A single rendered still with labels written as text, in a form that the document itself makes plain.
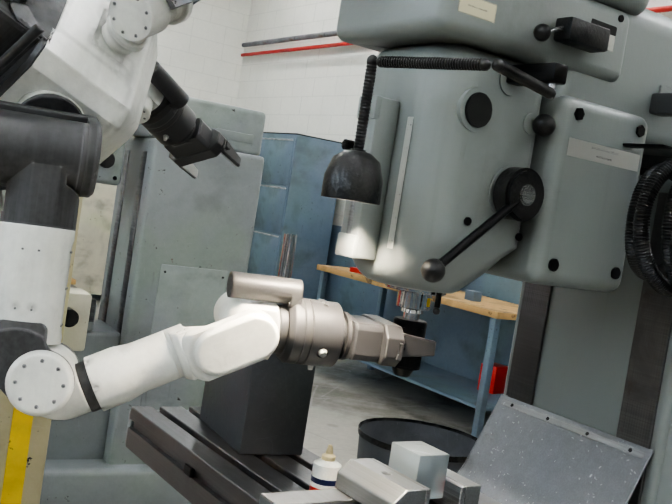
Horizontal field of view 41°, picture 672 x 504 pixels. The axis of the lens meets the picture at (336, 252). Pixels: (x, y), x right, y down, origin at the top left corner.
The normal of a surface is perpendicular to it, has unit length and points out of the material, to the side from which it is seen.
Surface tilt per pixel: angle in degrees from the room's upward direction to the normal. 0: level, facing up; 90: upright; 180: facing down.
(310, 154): 90
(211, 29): 90
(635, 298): 90
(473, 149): 90
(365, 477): 40
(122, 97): 57
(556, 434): 63
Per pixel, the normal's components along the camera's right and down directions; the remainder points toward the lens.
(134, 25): -0.37, 0.42
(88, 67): 0.75, -0.40
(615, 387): -0.82, -0.10
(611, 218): 0.55, 0.13
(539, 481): -0.66, -0.55
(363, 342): 0.32, 0.11
